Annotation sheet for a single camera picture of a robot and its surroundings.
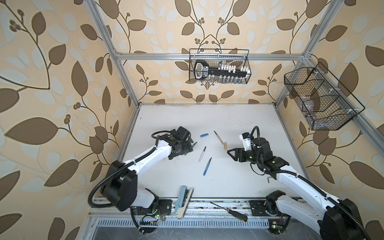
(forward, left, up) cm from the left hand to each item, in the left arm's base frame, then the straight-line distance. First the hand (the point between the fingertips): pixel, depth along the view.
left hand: (186, 149), depth 85 cm
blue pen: (-6, -13, -10) cm, 17 cm away
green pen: (+8, -3, -10) cm, 13 cm away
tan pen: (+14, -22, -10) cm, 28 cm away
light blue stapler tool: (-26, 0, -6) cm, 26 cm away
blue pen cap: (+16, -11, -9) cm, 21 cm away
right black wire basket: (+14, -70, +26) cm, 76 cm away
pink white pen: (-1, -9, -9) cm, 12 cm away
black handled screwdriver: (-31, -29, -7) cm, 43 cm away
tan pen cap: (+8, -25, -9) cm, 27 cm away
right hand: (-2, -26, +3) cm, 26 cm away
